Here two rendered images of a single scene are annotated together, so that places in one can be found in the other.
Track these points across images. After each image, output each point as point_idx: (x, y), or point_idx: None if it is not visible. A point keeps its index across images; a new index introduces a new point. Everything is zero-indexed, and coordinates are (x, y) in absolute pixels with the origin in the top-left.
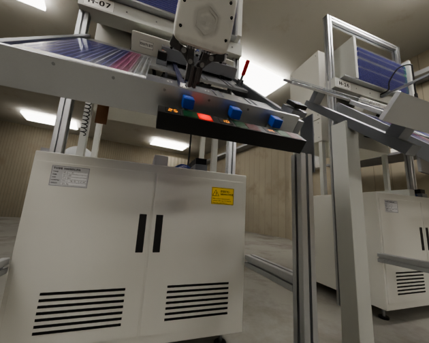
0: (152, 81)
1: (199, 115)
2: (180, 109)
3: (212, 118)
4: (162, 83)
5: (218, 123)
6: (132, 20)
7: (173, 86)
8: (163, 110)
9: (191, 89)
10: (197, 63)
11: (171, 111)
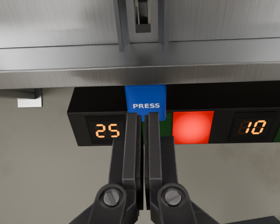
0: None
1: (178, 126)
2: (124, 118)
3: (214, 123)
4: (37, 88)
5: (222, 143)
6: None
7: (81, 85)
8: (86, 140)
9: (156, 71)
10: (152, 220)
11: (105, 137)
